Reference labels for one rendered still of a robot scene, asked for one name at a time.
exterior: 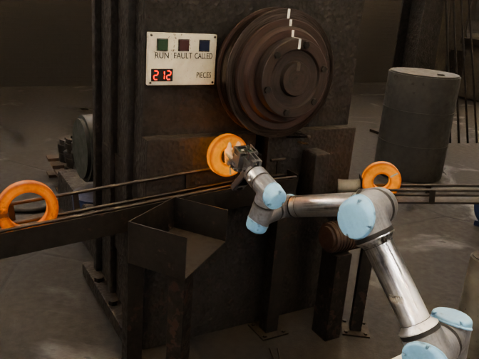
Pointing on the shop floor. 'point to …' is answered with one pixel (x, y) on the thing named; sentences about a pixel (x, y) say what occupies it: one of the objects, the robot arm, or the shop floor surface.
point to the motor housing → (331, 281)
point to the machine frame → (123, 94)
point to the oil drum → (417, 122)
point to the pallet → (65, 144)
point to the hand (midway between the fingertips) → (227, 149)
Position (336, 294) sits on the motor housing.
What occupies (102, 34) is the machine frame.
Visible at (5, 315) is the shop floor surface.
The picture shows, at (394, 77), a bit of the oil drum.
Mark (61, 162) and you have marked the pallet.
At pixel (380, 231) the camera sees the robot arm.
